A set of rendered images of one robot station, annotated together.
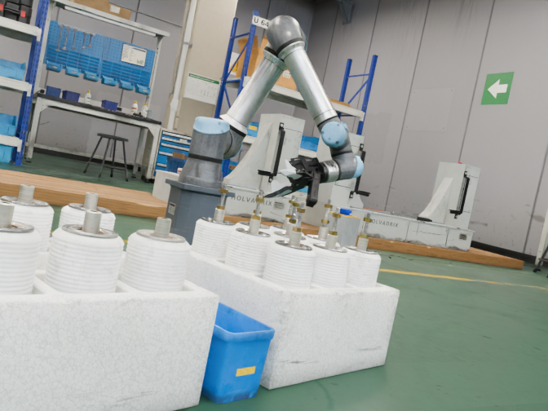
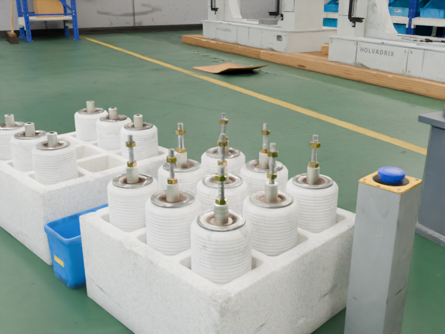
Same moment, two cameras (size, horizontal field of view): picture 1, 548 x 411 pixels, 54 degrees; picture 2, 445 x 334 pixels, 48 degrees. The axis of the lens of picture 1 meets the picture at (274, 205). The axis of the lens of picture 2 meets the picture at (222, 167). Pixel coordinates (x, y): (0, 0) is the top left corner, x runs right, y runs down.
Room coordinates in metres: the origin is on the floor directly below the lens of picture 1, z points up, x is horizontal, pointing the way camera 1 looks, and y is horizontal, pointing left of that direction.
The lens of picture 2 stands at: (1.26, -0.91, 0.59)
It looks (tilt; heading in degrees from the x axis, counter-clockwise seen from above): 20 degrees down; 92
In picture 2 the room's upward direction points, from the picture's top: straight up
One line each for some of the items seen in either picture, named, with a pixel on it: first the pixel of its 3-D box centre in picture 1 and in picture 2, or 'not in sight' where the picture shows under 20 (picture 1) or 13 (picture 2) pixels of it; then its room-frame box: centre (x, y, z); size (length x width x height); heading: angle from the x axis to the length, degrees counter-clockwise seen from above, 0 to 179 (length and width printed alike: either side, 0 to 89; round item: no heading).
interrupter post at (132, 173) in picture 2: (294, 239); (132, 174); (1.06, -0.05, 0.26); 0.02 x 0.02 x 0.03
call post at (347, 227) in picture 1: (332, 270); (379, 270); (1.49, -0.19, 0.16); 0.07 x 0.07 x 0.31; 47
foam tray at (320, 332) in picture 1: (276, 305); (222, 258); (1.22, -0.05, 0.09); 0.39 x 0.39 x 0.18; 47
